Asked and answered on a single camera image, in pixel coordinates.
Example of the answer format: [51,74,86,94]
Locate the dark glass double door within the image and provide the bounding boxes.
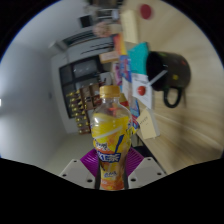
[58,56,108,119]

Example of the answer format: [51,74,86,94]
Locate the white stirrer with red ball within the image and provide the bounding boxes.
[137,69,169,97]

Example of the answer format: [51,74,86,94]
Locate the standing tan card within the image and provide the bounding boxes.
[99,49,120,64]

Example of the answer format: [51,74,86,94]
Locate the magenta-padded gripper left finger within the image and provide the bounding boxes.
[59,148,102,190]

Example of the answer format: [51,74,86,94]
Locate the teal book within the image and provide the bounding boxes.
[126,42,150,76]

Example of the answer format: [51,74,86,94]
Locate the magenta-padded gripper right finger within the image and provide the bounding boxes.
[125,146,167,190]

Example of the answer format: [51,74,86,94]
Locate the orange book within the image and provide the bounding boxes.
[113,33,128,56]

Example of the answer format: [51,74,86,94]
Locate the yellow-labelled drink bottle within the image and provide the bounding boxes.
[90,84,134,192]

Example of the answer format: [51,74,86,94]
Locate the tan notebook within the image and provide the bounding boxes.
[135,107,161,140]

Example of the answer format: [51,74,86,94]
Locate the black mug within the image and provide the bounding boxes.
[146,50,192,109]

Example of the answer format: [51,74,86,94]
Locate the yellow gift box, red ribbon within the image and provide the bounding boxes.
[118,92,130,109]

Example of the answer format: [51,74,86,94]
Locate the flat round red coaster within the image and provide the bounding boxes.
[139,3,154,20]

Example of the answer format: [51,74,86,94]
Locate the black computer monitor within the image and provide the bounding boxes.
[79,14,95,28]

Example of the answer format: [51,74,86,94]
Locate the blue printed book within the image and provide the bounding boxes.
[118,54,133,84]

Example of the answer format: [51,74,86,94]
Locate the wooden shelf unit with trophies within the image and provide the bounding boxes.
[65,81,103,135]

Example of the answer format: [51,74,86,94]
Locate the white booklet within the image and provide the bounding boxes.
[131,73,155,110]

